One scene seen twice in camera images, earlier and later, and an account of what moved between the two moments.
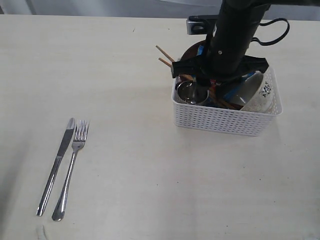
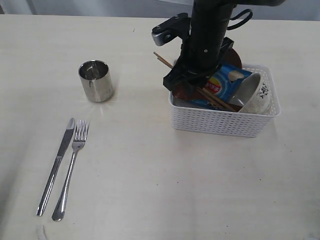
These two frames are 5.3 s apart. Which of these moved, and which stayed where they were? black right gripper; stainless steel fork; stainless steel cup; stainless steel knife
Moved: black right gripper; stainless steel cup
Stayed: stainless steel knife; stainless steel fork
